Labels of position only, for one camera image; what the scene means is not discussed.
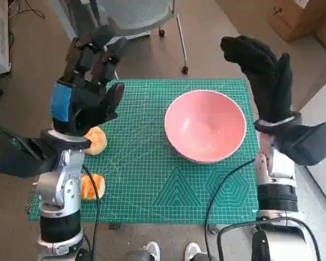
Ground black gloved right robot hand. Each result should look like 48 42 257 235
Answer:
220 35 293 123

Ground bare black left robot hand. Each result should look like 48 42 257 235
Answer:
50 26 128 136

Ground round bread bun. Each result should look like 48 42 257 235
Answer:
84 126 108 156

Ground pink bowl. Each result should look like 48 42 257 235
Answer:
164 90 247 164

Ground rectangular striped bread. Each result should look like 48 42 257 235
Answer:
80 173 106 201

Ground large cardboard box with print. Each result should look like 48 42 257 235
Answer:
266 0 326 43

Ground green cutting mat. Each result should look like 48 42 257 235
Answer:
27 78 261 225

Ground grey mesh chair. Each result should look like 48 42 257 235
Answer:
96 0 191 74

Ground white shoe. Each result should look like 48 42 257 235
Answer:
144 241 161 261
184 242 202 261

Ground grey robot left leg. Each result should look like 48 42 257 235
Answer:
124 250 152 261

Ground grey robot leg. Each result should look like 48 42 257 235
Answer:
191 252 217 261
124 250 152 261

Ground grey robot right leg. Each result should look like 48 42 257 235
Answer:
191 252 217 261

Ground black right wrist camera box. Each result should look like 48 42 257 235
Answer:
274 122 326 166

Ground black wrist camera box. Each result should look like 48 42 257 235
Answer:
0 124 60 179
274 122 326 166

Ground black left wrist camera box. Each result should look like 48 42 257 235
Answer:
0 124 60 179

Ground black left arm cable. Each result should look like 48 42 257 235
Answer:
81 163 102 261

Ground black floor cable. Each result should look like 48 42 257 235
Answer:
8 0 46 20

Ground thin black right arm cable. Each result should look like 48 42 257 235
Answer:
204 157 258 261

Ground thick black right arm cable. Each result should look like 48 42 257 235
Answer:
216 216 323 261

